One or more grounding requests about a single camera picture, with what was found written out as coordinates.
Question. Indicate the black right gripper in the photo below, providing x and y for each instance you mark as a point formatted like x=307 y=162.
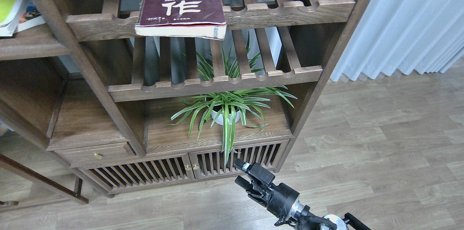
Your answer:
x=280 y=200

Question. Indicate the white plant pot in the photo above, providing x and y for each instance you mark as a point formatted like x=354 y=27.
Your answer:
x=219 y=119

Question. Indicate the yellow green cover book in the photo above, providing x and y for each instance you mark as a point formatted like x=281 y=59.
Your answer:
x=11 y=12

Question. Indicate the brass drawer knob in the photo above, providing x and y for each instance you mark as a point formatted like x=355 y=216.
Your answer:
x=97 y=155

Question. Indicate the dark wooden bookshelf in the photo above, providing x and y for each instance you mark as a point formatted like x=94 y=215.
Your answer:
x=84 y=82

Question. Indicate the maroon book white characters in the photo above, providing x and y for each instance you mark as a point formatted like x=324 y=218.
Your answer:
x=182 y=18

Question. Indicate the white pleated curtain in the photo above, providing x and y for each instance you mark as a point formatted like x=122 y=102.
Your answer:
x=425 y=36

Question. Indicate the green cover picture book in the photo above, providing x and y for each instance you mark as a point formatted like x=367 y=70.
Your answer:
x=31 y=18

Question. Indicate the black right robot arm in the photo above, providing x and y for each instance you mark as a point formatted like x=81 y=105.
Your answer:
x=328 y=222

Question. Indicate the dark wooden chair frame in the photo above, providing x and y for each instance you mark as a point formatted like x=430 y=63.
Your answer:
x=61 y=193

